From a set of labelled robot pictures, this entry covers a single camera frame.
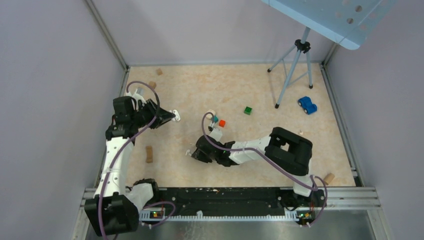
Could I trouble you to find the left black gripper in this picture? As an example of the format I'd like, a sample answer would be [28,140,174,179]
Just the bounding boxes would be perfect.
[130,98,175,129]

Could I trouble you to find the white earbud charging case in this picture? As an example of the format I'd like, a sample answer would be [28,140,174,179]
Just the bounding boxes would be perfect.
[171,109,181,122]

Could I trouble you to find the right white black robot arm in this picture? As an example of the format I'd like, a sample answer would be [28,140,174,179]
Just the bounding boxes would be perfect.
[187,127,318,206]

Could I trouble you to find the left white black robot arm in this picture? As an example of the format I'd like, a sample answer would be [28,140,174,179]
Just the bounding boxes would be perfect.
[84,96,181,238]

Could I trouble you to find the orange-red small cube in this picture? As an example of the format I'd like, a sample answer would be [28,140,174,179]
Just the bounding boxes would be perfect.
[218,120,226,128]

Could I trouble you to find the near wooden cube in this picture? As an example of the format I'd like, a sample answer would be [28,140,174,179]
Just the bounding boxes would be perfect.
[148,81,157,89]

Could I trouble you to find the wooden cube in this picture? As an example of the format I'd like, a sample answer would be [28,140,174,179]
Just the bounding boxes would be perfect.
[148,81,157,89]
[156,68,163,76]

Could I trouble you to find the beige rounded block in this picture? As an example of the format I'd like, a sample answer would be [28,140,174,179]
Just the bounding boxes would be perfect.
[205,109,216,120]

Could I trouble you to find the wooden arch block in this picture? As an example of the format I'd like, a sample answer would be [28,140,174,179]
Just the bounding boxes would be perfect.
[145,145,153,164]

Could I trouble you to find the far wooden cube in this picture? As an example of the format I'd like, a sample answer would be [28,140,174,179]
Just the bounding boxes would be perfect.
[156,68,163,76]

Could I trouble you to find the dark green toy brick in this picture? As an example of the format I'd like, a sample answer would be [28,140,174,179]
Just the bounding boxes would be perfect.
[243,106,253,115]

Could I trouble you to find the blue toy car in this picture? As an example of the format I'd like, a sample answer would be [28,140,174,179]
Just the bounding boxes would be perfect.
[297,96,318,115]

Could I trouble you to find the wooden cylinder block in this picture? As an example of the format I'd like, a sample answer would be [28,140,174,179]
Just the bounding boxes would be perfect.
[323,173,335,186]

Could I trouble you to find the grey tripod stand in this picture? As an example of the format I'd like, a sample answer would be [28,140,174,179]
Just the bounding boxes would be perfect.
[267,27,314,109]

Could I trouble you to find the light blue perforated panel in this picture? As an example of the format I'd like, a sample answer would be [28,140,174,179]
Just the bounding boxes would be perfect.
[263,0,396,50]

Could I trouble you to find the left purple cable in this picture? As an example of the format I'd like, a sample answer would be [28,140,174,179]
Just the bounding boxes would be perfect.
[97,80,177,240]

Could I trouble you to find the purple cable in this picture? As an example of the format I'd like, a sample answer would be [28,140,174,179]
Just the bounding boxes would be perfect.
[201,111,329,228]
[97,80,177,240]

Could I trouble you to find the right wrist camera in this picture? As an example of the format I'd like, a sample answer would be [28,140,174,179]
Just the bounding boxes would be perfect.
[208,121,223,142]

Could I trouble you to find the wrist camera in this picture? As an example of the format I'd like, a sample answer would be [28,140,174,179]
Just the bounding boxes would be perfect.
[131,87,146,103]
[208,121,223,142]

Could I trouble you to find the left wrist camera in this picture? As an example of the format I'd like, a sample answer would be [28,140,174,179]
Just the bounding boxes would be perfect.
[131,87,146,103]

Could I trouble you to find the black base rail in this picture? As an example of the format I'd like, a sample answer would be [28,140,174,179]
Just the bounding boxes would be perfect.
[148,187,325,219]

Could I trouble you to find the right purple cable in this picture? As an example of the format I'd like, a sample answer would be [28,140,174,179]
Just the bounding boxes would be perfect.
[201,111,329,228]

